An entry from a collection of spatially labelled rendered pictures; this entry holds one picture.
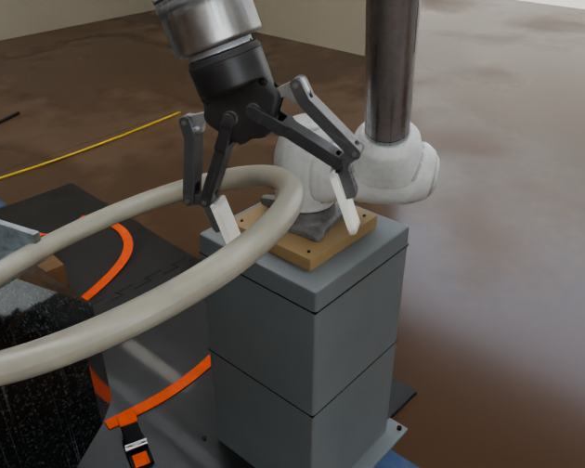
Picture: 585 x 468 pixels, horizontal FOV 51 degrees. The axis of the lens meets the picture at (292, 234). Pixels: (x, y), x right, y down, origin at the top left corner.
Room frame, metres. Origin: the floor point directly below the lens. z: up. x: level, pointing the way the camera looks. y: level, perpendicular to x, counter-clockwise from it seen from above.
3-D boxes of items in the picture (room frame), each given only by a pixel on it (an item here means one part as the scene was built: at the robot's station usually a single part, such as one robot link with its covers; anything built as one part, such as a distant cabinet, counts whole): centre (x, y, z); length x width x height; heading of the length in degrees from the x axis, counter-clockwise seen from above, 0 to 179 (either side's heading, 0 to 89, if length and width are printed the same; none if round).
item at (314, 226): (1.41, -0.02, 0.86); 0.22 x 0.18 x 0.06; 59
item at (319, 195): (1.40, -0.04, 1.00); 0.18 x 0.16 x 0.22; 77
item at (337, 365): (1.41, -0.03, 0.40); 0.50 x 0.50 x 0.80; 49
